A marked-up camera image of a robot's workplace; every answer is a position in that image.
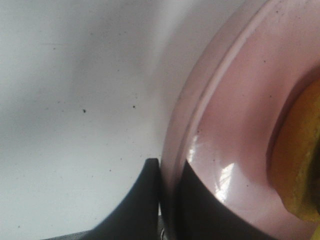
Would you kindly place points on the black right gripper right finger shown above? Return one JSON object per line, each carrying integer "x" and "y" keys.
{"x": 200, "y": 216}

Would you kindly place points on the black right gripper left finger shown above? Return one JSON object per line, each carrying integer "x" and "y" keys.
{"x": 137, "y": 215}

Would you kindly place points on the pink round plate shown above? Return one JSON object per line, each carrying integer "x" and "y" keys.
{"x": 232, "y": 106}

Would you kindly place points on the toy burger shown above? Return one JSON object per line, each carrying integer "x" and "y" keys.
{"x": 294, "y": 170}

